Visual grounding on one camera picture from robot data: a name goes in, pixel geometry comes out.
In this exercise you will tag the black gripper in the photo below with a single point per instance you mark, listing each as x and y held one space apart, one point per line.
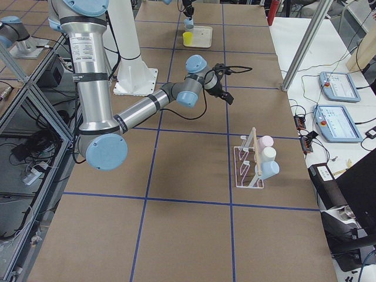
215 87
188 6

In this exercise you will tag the light blue plastic cup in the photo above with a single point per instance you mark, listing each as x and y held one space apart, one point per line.
189 23

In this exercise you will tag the pink plastic cup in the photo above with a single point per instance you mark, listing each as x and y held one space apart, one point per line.
265 141

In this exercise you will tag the white ikea cup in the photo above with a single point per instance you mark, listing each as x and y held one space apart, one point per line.
268 154

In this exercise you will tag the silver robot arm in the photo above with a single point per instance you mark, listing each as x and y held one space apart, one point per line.
96 59

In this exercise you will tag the grey plastic cup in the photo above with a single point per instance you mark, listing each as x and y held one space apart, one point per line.
189 28

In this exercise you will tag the yellow plastic cup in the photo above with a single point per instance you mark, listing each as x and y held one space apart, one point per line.
187 38

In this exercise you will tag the cream rabbit tray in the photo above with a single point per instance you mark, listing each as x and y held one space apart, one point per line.
202 37

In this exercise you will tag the red cylinder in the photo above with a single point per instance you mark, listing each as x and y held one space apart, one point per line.
272 11

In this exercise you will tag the near teach pendant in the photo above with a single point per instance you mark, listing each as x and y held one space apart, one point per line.
335 124

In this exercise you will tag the teach pendant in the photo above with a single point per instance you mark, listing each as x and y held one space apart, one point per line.
338 86
335 124

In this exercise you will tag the far teach pendant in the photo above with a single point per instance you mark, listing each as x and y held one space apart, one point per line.
338 86

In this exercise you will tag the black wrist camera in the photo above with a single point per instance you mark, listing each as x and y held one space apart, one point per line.
221 69

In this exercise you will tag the white wire cup rack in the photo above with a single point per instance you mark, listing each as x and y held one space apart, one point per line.
247 162

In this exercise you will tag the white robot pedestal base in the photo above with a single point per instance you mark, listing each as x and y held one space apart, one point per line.
133 76

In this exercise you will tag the aluminium frame post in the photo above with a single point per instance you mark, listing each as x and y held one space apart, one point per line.
305 43

